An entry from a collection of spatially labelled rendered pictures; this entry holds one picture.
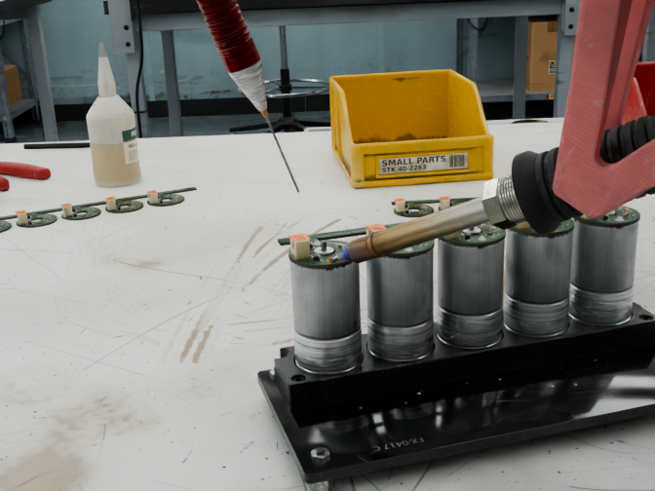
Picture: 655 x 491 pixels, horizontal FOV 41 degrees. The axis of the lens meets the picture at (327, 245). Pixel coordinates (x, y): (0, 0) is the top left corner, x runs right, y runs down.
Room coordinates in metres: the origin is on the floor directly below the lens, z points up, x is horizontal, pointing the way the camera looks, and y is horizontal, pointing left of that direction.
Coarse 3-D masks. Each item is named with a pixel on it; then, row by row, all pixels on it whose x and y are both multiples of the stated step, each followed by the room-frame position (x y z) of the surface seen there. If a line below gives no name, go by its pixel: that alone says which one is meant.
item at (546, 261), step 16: (512, 240) 0.31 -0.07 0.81; (528, 240) 0.30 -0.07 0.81; (544, 240) 0.30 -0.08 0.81; (560, 240) 0.30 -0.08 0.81; (512, 256) 0.31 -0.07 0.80; (528, 256) 0.30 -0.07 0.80; (544, 256) 0.30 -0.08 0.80; (560, 256) 0.30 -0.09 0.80; (512, 272) 0.31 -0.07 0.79; (528, 272) 0.30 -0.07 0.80; (544, 272) 0.30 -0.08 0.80; (560, 272) 0.30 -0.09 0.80; (512, 288) 0.31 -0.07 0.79; (528, 288) 0.30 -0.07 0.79; (544, 288) 0.30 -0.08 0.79; (560, 288) 0.30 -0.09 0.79; (512, 304) 0.31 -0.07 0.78; (528, 304) 0.30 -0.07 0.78; (544, 304) 0.30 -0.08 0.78; (560, 304) 0.30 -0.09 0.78; (512, 320) 0.31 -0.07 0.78; (528, 320) 0.30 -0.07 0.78; (544, 320) 0.30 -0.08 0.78; (560, 320) 0.30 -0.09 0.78; (544, 336) 0.30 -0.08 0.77
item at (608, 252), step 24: (576, 240) 0.32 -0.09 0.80; (600, 240) 0.31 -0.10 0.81; (624, 240) 0.31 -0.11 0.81; (576, 264) 0.32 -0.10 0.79; (600, 264) 0.31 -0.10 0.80; (624, 264) 0.31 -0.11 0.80; (576, 288) 0.32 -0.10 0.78; (600, 288) 0.31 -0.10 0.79; (624, 288) 0.31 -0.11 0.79; (576, 312) 0.31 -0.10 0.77; (600, 312) 0.31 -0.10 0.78; (624, 312) 0.31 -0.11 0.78
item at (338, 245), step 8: (328, 240) 0.30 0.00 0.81; (312, 248) 0.29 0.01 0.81; (336, 248) 0.29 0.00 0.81; (344, 248) 0.29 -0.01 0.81; (312, 256) 0.28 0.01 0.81; (320, 256) 0.28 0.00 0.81; (328, 256) 0.29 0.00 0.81; (296, 264) 0.28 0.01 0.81; (304, 264) 0.28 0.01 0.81; (312, 264) 0.28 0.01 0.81; (320, 264) 0.28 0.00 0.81; (328, 264) 0.28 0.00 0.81; (336, 264) 0.28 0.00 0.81; (344, 264) 0.28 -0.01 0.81
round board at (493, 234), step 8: (488, 224) 0.31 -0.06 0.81; (488, 232) 0.30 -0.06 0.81; (496, 232) 0.30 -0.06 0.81; (504, 232) 0.30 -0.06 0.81; (448, 240) 0.30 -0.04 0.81; (456, 240) 0.30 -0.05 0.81; (464, 240) 0.30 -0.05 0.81; (472, 240) 0.30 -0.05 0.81; (488, 240) 0.30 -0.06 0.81; (496, 240) 0.30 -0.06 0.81
